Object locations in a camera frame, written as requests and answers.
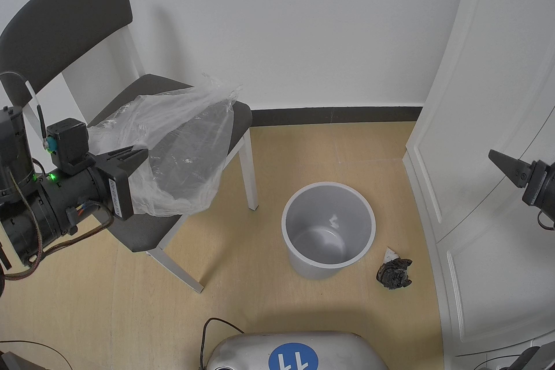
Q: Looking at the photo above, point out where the clear plastic bag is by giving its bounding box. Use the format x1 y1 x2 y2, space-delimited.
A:
87 73 243 217

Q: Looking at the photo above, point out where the grey trash bin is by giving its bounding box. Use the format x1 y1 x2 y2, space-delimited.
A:
281 182 376 280

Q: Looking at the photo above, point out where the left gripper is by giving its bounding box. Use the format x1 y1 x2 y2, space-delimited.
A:
37 146 148 239

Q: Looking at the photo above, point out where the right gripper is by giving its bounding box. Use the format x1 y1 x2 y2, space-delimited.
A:
489 150 555 208

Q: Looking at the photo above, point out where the thin black cable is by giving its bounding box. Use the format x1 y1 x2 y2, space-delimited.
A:
0 340 73 370

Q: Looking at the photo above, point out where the white panelled door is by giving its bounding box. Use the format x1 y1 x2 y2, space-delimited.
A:
403 0 555 360

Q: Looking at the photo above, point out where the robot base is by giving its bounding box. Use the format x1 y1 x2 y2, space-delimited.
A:
208 331 389 370

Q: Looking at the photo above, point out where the crumpled black plastic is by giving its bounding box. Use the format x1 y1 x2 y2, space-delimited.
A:
376 258 413 290

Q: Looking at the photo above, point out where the dark grey white-legged chair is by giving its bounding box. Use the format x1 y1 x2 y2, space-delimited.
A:
0 0 259 294

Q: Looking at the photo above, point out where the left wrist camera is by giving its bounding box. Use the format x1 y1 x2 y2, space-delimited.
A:
45 118 96 176

